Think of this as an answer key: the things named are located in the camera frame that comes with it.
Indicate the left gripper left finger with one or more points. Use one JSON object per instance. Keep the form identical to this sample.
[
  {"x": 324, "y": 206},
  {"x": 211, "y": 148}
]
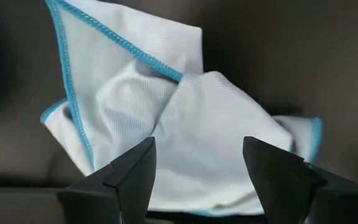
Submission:
[{"x": 120, "y": 193}]

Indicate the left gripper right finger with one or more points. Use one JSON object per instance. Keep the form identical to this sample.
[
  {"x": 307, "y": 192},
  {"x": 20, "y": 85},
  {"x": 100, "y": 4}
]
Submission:
[{"x": 284, "y": 193}]

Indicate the light blue microfiber towel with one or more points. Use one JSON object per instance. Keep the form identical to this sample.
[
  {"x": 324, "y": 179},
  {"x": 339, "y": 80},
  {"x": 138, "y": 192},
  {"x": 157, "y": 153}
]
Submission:
[{"x": 197, "y": 124}]

